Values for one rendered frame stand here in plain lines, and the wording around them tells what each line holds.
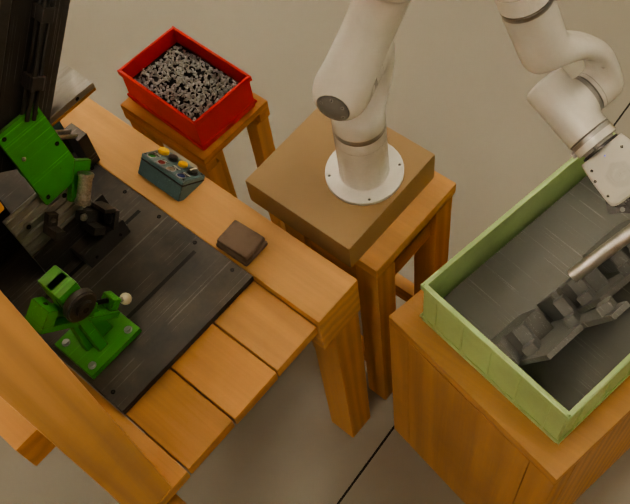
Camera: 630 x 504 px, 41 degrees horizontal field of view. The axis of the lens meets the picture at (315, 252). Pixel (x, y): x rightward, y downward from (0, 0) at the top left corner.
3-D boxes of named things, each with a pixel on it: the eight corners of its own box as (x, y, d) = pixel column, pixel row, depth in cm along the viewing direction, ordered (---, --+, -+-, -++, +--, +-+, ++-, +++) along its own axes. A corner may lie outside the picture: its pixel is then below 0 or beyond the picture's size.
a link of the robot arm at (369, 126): (323, 138, 185) (310, 64, 165) (354, 76, 193) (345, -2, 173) (374, 152, 182) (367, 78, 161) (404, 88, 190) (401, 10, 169)
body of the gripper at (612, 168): (570, 163, 153) (611, 211, 152) (615, 126, 148) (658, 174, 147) (578, 159, 160) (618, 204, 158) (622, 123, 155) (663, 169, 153)
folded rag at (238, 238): (269, 244, 199) (267, 238, 196) (246, 268, 196) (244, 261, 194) (238, 224, 203) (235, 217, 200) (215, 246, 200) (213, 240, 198)
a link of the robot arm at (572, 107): (605, 123, 158) (566, 153, 159) (559, 71, 160) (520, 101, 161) (616, 111, 150) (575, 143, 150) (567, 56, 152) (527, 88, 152)
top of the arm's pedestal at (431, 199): (357, 133, 225) (356, 124, 222) (456, 192, 212) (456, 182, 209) (278, 213, 214) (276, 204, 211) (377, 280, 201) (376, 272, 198)
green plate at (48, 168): (66, 162, 199) (17, 94, 184) (85, 172, 194) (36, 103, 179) (28, 194, 195) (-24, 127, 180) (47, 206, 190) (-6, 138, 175)
